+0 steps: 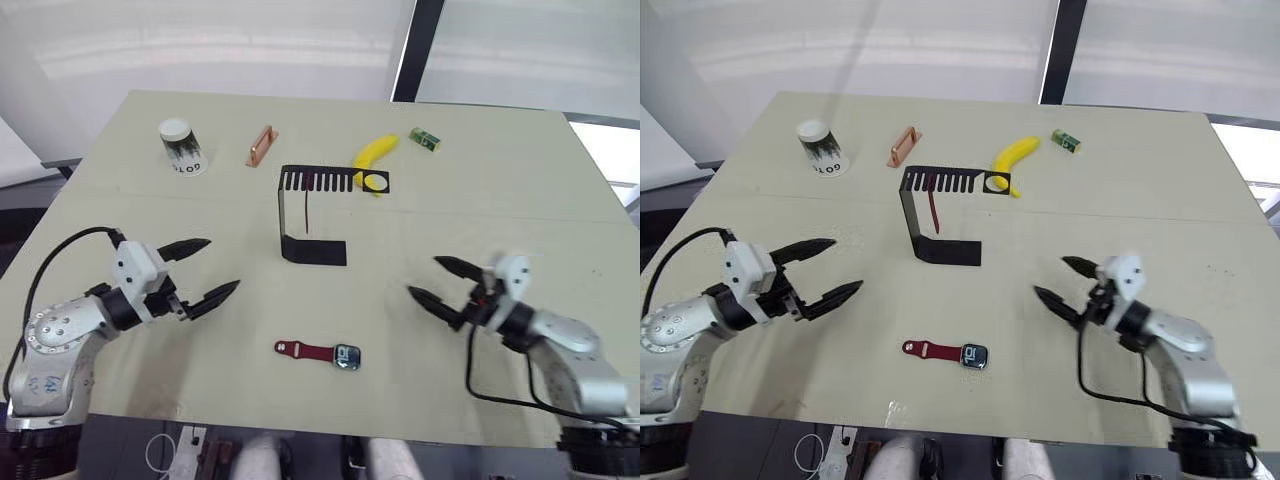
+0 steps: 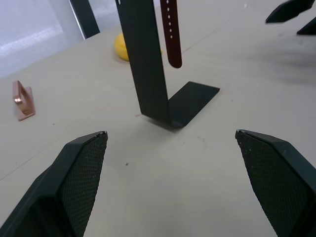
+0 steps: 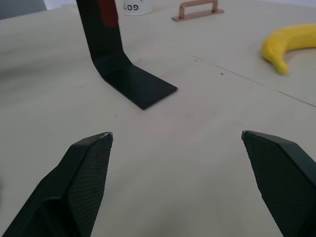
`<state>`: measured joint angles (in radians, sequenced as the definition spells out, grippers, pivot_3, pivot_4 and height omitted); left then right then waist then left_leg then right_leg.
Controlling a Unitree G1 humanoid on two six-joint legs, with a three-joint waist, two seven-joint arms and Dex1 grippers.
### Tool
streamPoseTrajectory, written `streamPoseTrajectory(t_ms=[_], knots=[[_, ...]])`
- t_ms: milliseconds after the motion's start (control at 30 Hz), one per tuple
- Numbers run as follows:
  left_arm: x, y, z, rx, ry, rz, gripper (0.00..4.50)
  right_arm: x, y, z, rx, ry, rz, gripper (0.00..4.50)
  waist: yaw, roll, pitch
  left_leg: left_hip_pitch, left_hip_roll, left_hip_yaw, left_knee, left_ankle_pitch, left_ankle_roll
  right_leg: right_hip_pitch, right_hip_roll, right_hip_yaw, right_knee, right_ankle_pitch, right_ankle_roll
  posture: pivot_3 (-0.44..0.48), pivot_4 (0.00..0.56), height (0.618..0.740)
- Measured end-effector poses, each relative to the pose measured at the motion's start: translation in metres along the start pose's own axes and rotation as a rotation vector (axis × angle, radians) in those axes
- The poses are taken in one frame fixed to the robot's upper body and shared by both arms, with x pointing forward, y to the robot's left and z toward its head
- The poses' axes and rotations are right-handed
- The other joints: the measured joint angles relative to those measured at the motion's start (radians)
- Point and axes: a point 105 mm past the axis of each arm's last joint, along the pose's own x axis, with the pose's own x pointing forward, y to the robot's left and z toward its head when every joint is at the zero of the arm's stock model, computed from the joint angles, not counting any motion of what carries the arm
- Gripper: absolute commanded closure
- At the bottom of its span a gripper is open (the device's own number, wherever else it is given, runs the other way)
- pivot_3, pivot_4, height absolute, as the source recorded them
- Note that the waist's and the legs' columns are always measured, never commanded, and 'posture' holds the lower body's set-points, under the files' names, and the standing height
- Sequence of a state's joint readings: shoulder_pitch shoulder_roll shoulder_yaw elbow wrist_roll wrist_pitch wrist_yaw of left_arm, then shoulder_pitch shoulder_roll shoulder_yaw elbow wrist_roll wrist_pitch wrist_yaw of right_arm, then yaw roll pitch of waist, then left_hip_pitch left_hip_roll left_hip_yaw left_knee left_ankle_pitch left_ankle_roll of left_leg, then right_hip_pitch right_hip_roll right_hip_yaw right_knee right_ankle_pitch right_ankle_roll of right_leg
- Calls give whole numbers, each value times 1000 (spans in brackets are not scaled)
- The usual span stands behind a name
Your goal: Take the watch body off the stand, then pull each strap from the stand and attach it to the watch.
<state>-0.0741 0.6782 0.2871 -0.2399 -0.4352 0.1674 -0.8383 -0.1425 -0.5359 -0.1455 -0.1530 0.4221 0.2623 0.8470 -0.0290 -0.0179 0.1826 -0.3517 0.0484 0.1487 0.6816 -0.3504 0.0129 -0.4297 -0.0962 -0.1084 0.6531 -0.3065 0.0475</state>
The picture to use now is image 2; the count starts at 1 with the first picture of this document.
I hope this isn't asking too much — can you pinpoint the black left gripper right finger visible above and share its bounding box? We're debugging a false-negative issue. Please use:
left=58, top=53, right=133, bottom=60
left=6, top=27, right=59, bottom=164
left=235, top=129, right=316, bottom=237

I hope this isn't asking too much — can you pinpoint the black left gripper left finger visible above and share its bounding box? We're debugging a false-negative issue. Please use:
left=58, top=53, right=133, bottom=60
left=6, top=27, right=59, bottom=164
left=0, top=130, right=109, bottom=237

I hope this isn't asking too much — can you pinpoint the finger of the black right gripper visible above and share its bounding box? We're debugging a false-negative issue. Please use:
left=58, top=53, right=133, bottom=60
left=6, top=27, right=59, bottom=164
left=296, top=17, right=316, bottom=36
left=265, top=0, right=316, bottom=24

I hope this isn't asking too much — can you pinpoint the rose gold watch stand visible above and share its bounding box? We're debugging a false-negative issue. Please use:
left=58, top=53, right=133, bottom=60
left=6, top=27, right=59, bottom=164
left=12, top=80, right=37, bottom=121

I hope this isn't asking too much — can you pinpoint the yellow round object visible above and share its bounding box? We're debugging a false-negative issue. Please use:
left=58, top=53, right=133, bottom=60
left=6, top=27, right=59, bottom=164
left=114, top=33, right=163, bottom=62

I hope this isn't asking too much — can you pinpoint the dark red watch strap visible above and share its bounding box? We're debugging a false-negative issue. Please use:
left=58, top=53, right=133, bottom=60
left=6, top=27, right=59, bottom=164
left=159, top=0, right=183, bottom=69

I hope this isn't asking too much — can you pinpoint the black metal strap stand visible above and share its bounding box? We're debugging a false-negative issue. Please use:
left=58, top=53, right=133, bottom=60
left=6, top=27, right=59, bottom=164
left=116, top=0, right=221, bottom=129

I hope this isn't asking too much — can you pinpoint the dark vertical post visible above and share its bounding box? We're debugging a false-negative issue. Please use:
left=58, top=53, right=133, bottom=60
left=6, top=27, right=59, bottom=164
left=68, top=0, right=101, bottom=40

